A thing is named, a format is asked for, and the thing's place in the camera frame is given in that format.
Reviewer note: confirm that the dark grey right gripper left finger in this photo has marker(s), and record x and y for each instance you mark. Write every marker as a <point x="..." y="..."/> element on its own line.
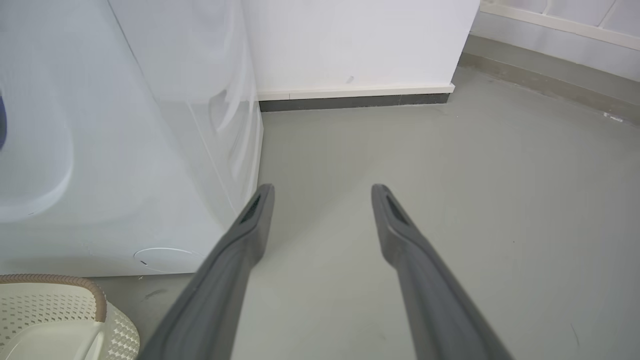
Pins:
<point x="220" y="295"/>

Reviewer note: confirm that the cream perforated laundry basket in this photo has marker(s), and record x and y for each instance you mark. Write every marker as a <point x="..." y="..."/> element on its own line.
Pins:
<point x="55" y="320"/>

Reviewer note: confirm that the white washing machine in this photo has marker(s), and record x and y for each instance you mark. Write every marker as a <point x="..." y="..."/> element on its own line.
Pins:
<point x="150" y="150"/>

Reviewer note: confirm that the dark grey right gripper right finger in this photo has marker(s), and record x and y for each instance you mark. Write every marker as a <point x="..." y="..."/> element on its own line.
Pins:
<point x="430" y="295"/>

